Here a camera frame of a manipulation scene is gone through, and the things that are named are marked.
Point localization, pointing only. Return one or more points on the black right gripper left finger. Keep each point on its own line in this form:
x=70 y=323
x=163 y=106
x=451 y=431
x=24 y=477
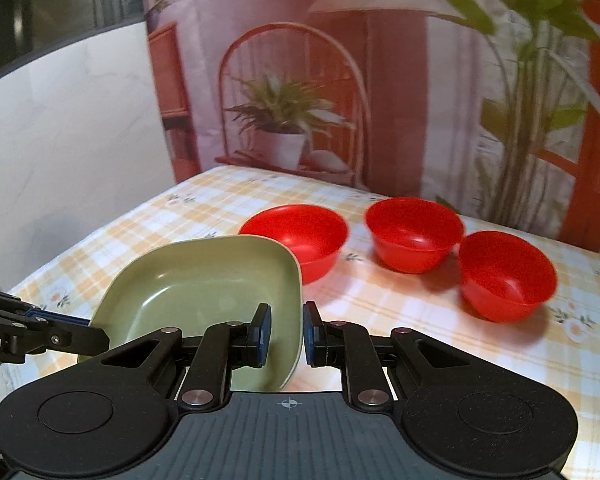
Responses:
x=212 y=358

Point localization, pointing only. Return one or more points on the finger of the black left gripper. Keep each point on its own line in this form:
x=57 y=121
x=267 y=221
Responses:
x=64 y=333

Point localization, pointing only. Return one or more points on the yellow plaid floral tablecloth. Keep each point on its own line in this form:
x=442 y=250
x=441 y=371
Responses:
x=558 y=344

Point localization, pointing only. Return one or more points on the green rectangular plastic plate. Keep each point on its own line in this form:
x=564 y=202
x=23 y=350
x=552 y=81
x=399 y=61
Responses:
x=198 y=283

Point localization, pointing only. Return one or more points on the red plastic bowl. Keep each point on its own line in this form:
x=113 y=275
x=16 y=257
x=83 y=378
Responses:
x=314 y=234
x=503 y=277
x=412 y=235

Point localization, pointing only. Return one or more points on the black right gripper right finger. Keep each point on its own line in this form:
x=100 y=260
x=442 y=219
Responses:
x=359 y=356

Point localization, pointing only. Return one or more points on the printed plant chair backdrop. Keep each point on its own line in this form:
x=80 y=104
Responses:
x=489 y=107

